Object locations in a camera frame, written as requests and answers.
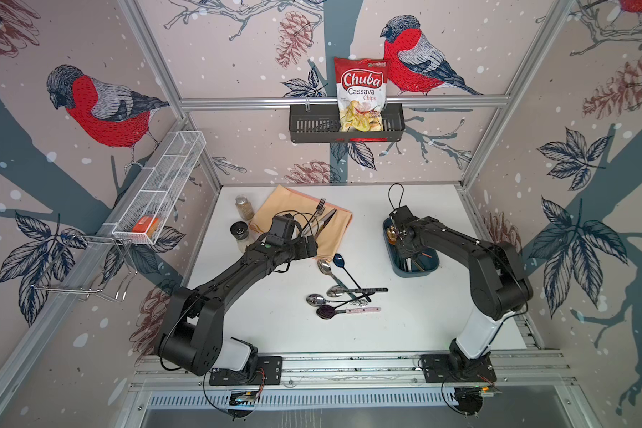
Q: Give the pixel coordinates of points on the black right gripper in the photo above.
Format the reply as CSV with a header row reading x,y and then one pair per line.
x,y
401,251

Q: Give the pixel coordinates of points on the brown spice jar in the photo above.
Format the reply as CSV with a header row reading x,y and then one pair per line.
x,y
244,207

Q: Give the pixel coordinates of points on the black wall basket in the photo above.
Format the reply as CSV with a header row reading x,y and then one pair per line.
x,y
320,124

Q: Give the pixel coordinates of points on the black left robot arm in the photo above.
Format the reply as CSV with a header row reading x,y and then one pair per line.
x,y
192,332

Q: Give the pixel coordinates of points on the silver spoon black handle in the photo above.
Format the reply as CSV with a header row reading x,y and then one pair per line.
x,y
336,291

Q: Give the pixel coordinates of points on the teal plastic storage box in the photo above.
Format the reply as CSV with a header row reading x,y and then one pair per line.
x,y
422,265

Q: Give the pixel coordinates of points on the blue spoon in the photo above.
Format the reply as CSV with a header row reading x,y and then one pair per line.
x,y
339,262

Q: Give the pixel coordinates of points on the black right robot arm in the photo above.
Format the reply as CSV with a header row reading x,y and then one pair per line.
x,y
498,284

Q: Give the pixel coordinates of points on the wire hook rack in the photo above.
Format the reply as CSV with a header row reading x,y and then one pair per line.
x,y
106,269

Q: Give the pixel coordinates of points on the clear wire wall shelf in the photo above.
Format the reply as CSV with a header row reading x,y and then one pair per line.
x,y
161,189

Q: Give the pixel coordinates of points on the black round lid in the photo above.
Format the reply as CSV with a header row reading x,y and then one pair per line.
x,y
239,230

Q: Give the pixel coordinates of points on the silver spoon green handle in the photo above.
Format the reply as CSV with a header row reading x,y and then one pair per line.
x,y
325,268

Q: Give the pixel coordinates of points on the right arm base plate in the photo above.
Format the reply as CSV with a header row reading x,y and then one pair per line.
x,y
450,368

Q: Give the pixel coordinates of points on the purple spoon pink handle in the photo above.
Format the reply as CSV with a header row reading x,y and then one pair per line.
x,y
327,312

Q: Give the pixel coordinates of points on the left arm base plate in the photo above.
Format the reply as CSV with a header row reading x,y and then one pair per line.
x,y
264,370

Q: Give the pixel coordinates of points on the gold spoon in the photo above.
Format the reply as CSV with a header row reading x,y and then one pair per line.
x,y
392,235

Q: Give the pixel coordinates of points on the small red box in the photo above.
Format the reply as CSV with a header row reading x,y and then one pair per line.
x,y
147,225

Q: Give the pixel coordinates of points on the peach cloth napkin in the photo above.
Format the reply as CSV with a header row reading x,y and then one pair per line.
x,y
287,200

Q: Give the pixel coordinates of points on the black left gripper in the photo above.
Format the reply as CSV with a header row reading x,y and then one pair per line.
x,y
304,252

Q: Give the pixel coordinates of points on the silver fork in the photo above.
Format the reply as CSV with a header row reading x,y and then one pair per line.
x,y
320,208

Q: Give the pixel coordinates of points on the red Chuba chips bag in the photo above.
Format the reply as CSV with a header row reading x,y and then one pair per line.
x,y
361,88

